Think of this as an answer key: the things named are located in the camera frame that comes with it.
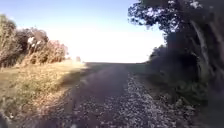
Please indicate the grey gravel path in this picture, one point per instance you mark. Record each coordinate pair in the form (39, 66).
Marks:
(106, 100)

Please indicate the robot's own part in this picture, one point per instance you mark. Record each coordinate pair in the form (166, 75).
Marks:
(74, 126)

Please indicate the row of dark trees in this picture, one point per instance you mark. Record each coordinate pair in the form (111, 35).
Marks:
(190, 50)

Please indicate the grass verge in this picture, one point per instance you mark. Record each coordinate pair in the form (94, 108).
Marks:
(33, 83)

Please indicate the row of dry bushes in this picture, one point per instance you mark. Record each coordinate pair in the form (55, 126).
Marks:
(30, 50)

